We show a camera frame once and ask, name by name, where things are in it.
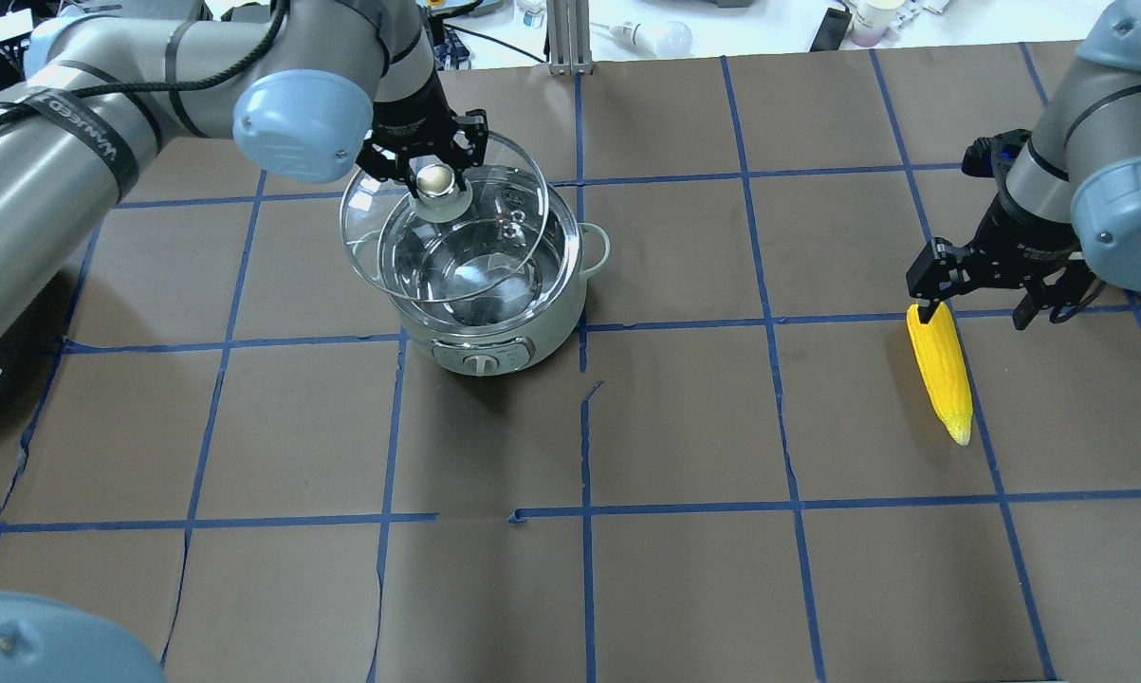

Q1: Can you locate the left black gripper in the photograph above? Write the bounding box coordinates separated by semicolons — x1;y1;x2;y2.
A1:
357;95;489;186

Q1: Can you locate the white paper cup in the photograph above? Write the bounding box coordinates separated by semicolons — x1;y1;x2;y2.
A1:
848;0;907;48

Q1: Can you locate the yellow corn cob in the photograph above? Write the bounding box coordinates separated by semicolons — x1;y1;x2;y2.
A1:
907;303;974;447

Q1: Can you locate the white electric cooking pot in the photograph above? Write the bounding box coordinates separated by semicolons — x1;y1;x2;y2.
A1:
340;165;612;377

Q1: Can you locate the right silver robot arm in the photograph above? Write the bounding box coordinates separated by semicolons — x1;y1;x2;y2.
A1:
907;1;1141;330

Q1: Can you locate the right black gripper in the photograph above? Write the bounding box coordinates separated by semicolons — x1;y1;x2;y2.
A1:
907;198;1102;330

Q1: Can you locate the aluminium frame post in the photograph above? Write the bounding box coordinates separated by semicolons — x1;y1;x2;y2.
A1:
545;0;596;75

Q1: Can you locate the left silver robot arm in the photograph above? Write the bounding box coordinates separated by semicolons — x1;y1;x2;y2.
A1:
0;1;488;338

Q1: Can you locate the black smartphone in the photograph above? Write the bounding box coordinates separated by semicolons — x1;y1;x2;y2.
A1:
808;8;853;52

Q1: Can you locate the white light bulb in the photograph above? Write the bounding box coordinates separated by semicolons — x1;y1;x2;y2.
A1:
604;19;694;58

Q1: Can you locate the glass pot lid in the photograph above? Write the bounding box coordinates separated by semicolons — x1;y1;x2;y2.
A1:
339;131;552;304

